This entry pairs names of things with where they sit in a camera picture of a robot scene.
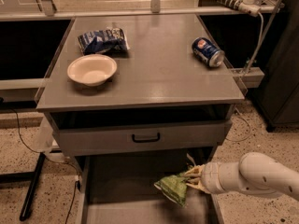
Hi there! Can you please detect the white paper bowl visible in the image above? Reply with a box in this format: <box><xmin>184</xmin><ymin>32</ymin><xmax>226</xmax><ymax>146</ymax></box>
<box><xmin>67</xmin><ymin>54</ymin><xmax>118</xmax><ymax>87</ymax></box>

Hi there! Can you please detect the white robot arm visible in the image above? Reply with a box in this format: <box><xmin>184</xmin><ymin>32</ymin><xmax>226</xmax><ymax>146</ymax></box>
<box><xmin>183</xmin><ymin>152</ymin><xmax>299</xmax><ymax>201</ymax></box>

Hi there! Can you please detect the white power strip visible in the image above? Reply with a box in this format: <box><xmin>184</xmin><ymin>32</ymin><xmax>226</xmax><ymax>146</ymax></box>
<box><xmin>215</xmin><ymin>0</ymin><xmax>261</xmax><ymax>17</ymax></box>

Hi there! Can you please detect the white power cable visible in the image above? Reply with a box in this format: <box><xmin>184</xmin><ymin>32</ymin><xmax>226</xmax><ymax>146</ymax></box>
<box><xmin>241</xmin><ymin>12</ymin><xmax>265</xmax><ymax>77</ymax></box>

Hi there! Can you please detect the dark cabinet at right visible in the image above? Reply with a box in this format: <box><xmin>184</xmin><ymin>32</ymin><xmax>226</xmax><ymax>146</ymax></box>
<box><xmin>253</xmin><ymin>0</ymin><xmax>299</xmax><ymax>132</ymax></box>

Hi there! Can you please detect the black floor cable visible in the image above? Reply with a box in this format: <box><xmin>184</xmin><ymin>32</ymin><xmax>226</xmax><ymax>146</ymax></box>
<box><xmin>10</xmin><ymin>108</ymin><xmax>82</xmax><ymax>224</ymax></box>

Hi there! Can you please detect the grey upper drawer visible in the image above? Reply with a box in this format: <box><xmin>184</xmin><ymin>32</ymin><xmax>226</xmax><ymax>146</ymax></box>
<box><xmin>50</xmin><ymin>104</ymin><xmax>234</xmax><ymax>158</ymax></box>

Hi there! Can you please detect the blue chip bag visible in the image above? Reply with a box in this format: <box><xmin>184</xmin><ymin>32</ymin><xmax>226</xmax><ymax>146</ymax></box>
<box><xmin>78</xmin><ymin>28</ymin><xmax>130</xmax><ymax>55</ymax></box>

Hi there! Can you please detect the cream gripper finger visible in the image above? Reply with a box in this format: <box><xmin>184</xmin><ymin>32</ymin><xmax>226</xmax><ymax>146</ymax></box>
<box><xmin>184</xmin><ymin>165</ymin><xmax>204</xmax><ymax>177</ymax></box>
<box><xmin>186</xmin><ymin>178</ymin><xmax>209</xmax><ymax>193</ymax></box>

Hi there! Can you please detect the open lower drawer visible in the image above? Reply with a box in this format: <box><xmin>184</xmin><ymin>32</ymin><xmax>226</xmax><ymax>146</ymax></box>
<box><xmin>76</xmin><ymin>148</ymin><xmax>224</xmax><ymax>224</ymax></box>

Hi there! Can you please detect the blue pepsi can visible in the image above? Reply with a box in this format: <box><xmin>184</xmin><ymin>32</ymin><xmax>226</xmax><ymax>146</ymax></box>
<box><xmin>192</xmin><ymin>37</ymin><xmax>225</xmax><ymax>68</ymax></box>

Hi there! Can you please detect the grey drawer cabinet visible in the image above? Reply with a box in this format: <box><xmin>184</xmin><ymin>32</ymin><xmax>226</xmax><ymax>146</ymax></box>
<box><xmin>35</xmin><ymin>13</ymin><xmax>246</xmax><ymax>161</ymax></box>

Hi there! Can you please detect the black drawer handle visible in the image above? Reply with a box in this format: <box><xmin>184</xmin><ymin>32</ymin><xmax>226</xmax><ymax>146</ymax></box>
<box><xmin>131</xmin><ymin>133</ymin><xmax>161</xmax><ymax>143</ymax></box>

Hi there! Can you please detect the green jalapeno chip bag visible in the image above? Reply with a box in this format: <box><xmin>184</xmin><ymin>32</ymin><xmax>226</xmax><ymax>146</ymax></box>
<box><xmin>154</xmin><ymin>175</ymin><xmax>187</xmax><ymax>207</ymax></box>

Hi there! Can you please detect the black metal stand leg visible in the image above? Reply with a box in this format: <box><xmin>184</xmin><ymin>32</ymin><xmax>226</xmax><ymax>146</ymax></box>
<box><xmin>0</xmin><ymin>153</ymin><xmax>46</xmax><ymax>221</ymax></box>

